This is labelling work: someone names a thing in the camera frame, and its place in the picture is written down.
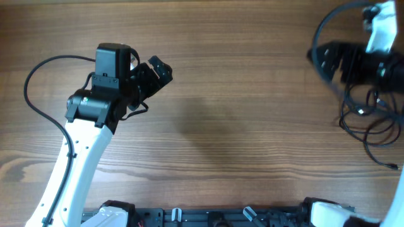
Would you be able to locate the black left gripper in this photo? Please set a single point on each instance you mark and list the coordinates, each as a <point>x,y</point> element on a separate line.
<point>153,82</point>

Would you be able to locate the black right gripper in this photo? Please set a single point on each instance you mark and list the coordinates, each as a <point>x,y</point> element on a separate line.
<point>354,52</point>

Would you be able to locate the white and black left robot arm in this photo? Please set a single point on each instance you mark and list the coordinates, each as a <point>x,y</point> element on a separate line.
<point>62,203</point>

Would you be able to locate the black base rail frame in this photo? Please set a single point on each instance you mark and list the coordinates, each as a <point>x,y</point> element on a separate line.
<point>290,216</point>

